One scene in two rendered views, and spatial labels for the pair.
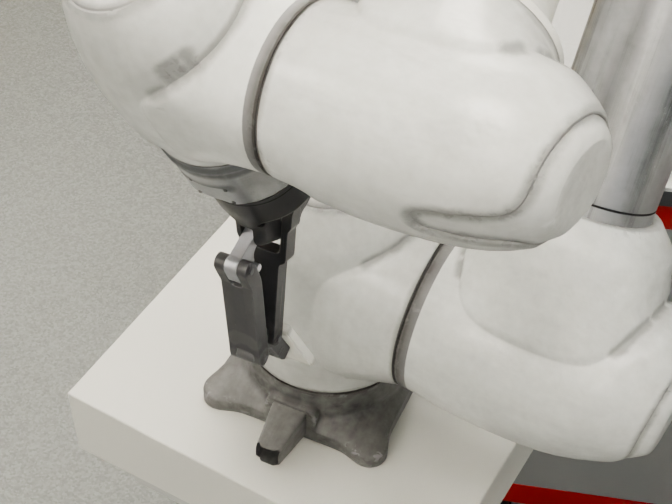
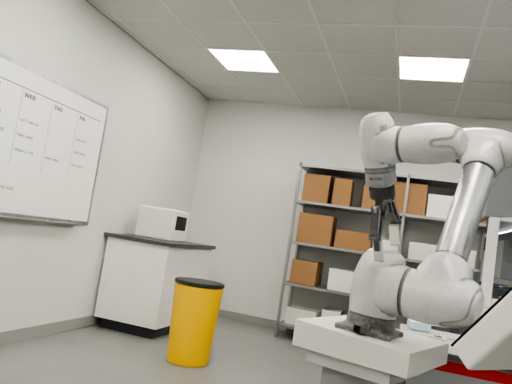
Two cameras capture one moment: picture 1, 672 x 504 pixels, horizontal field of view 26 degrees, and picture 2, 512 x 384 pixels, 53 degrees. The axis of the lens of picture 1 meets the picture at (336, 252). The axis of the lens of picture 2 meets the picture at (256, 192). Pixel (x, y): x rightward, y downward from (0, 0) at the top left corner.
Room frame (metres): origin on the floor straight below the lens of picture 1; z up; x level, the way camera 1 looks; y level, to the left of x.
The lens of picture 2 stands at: (-0.84, 0.24, 1.09)
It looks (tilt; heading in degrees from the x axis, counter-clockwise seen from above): 5 degrees up; 7
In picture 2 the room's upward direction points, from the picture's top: 9 degrees clockwise
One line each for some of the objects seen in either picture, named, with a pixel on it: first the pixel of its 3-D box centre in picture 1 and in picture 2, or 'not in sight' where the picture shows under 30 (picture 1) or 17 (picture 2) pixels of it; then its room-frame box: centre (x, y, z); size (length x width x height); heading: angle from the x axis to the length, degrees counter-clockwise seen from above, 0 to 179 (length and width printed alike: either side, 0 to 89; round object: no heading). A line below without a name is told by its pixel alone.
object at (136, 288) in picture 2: not in sight; (160, 267); (4.38, 1.74, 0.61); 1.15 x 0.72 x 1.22; 170
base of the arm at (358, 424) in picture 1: (320, 362); (368, 323); (0.87, 0.01, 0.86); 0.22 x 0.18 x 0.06; 156
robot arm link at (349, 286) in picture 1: (344, 250); (380, 281); (0.88, -0.01, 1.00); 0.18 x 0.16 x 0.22; 60
